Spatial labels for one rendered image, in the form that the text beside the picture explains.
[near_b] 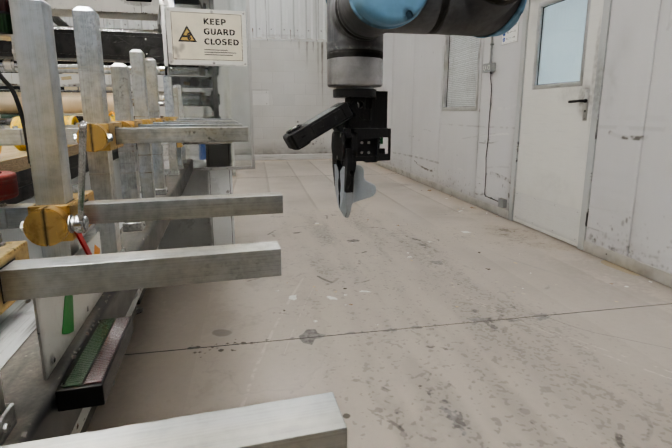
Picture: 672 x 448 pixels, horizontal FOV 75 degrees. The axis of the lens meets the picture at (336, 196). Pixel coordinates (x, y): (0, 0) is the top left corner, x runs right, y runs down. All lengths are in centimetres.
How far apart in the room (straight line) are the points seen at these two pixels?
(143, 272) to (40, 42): 34
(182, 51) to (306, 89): 654
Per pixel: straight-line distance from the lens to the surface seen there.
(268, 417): 26
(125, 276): 47
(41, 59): 68
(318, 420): 25
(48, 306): 61
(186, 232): 319
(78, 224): 66
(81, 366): 62
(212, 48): 295
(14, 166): 108
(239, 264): 46
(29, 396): 59
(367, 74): 69
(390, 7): 58
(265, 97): 927
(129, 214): 72
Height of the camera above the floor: 99
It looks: 11 degrees down
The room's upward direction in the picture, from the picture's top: straight up
